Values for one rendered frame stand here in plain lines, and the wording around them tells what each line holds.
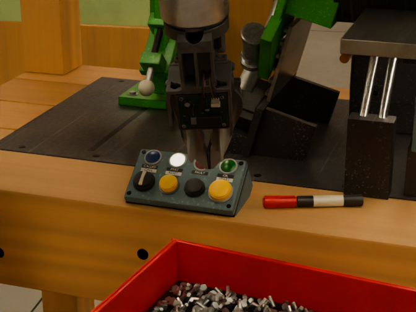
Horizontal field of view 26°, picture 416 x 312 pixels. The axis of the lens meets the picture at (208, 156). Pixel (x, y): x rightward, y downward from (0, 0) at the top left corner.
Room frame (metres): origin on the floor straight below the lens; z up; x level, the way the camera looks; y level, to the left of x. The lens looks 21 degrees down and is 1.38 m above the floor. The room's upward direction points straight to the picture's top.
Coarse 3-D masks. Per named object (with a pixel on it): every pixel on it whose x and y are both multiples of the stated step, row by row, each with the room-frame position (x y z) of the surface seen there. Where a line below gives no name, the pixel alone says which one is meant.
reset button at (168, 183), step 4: (164, 176) 1.08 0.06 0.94; (168, 176) 1.08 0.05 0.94; (172, 176) 1.08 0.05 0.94; (160, 180) 1.08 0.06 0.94; (164, 180) 1.08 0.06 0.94; (168, 180) 1.07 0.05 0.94; (172, 180) 1.07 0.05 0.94; (176, 180) 1.08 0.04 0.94; (160, 184) 1.07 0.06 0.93; (164, 184) 1.07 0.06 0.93; (168, 184) 1.07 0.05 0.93; (172, 184) 1.07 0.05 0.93; (176, 184) 1.07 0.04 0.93; (164, 188) 1.07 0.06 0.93; (168, 188) 1.07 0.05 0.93; (172, 188) 1.07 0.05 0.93
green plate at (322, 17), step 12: (288, 0) 1.26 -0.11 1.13; (300, 0) 1.25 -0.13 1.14; (312, 0) 1.25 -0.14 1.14; (324, 0) 1.24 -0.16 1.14; (276, 12) 1.25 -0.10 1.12; (288, 12) 1.26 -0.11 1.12; (300, 12) 1.25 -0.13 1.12; (312, 12) 1.25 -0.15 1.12; (324, 12) 1.24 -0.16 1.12; (336, 12) 1.24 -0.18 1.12; (288, 24) 1.33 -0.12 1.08; (324, 24) 1.24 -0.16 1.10
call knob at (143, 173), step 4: (140, 172) 1.09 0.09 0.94; (144, 172) 1.09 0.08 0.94; (148, 172) 1.09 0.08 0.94; (136, 176) 1.09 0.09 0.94; (140, 176) 1.09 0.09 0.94; (144, 176) 1.09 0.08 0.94; (148, 176) 1.09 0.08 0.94; (152, 176) 1.09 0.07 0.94; (136, 180) 1.08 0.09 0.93; (140, 180) 1.08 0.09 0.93; (144, 180) 1.08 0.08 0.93; (148, 180) 1.08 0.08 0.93; (152, 180) 1.09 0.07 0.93; (136, 184) 1.08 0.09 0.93; (140, 184) 1.08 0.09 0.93; (144, 184) 1.08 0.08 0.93; (148, 184) 1.08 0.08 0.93; (140, 188) 1.08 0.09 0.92; (144, 188) 1.08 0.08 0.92
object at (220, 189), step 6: (216, 180) 1.06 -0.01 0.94; (222, 180) 1.06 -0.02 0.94; (210, 186) 1.06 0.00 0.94; (216, 186) 1.05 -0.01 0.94; (222, 186) 1.05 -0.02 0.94; (228, 186) 1.05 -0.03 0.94; (210, 192) 1.05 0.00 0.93; (216, 192) 1.05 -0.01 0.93; (222, 192) 1.05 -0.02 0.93; (228, 192) 1.05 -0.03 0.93; (216, 198) 1.04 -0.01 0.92; (222, 198) 1.04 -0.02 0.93
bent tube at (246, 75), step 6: (276, 0) 1.40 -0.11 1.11; (270, 12) 1.41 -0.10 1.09; (246, 72) 1.33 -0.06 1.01; (252, 72) 1.33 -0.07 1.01; (246, 78) 1.32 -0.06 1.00; (252, 78) 1.32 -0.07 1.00; (258, 78) 1.33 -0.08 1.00; (246, 84) 1.31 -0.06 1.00; (252, 84) 1.32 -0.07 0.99; (246, 90) 1.31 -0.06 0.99; (252, 90) 1.31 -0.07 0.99
